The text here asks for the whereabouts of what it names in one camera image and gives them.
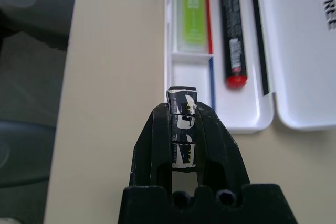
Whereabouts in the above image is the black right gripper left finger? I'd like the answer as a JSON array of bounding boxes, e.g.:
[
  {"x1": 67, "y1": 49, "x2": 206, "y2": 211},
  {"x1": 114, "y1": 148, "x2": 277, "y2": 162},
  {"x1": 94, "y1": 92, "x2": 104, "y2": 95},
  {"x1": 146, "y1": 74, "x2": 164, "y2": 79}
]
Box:
[{"x1": 125, "y1": 102, "x2": 173, "y2": 188}]

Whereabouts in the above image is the white plastic pencil case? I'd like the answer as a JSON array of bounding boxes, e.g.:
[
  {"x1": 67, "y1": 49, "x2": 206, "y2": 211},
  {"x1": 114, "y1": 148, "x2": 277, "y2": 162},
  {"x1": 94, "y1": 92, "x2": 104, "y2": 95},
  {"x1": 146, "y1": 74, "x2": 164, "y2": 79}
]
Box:
[{"x1": 164, "y1": 0, "x2": 336, "y2": 135}]

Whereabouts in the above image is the black and white eraser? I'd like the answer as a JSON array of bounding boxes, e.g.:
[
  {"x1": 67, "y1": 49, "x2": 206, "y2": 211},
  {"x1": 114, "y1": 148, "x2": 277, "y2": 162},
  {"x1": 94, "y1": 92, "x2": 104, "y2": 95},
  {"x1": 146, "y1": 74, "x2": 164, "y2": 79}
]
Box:
[{"x1": 165, "y1": 86, "x2": 199, "y2": 175}]

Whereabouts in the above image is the green transparent lead refill box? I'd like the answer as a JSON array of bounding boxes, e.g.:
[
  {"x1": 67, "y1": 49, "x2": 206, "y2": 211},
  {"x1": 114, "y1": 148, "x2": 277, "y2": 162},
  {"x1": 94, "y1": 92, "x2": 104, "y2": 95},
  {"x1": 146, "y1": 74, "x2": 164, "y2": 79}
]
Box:
[{"x1": 172, "y1": 0, "x2": 211, "y2": 53}]

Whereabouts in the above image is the black marker with red cap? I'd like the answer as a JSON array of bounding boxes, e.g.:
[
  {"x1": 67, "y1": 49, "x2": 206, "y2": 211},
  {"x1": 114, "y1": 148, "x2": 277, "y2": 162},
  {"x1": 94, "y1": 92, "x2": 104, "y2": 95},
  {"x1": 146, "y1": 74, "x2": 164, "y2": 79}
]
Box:
[{"x1": 218, "y1": 0, "x2": 249, "y2": 90}]

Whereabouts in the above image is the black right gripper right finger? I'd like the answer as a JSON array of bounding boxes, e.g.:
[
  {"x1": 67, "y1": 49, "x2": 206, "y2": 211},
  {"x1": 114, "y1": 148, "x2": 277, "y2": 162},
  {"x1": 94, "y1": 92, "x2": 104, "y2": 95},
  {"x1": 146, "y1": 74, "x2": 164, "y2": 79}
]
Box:
[{"x1": 194, "y1": 102, "x2": 250, "y2": 188}]

